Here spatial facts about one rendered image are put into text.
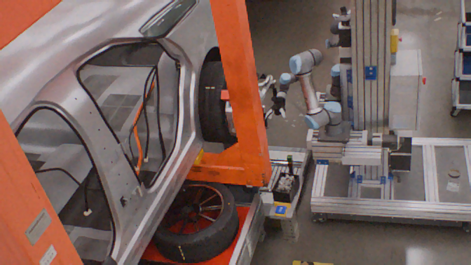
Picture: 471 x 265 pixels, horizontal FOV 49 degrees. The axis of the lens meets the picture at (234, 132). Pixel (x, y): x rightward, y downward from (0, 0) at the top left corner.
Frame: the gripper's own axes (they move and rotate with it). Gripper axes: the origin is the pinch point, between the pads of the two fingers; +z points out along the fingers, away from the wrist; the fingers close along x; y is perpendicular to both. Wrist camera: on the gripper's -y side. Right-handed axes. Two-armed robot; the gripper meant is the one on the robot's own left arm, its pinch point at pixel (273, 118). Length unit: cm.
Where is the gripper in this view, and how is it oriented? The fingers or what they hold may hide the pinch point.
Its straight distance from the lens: 375.6
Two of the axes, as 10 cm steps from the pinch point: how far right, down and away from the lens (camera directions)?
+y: 4.4, 6.0, 6.7
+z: -2.6, 8.0, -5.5
